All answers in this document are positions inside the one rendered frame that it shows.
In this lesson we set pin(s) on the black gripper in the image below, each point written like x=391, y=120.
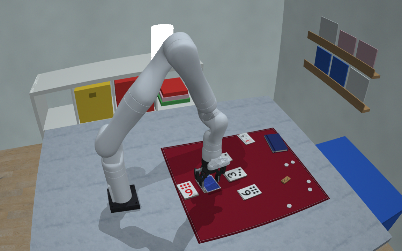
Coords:
x=202, y=173

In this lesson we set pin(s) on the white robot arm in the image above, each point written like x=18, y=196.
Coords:
x=177, y=51

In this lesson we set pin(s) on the small tan wooden block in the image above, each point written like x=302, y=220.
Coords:
x=286, y=179

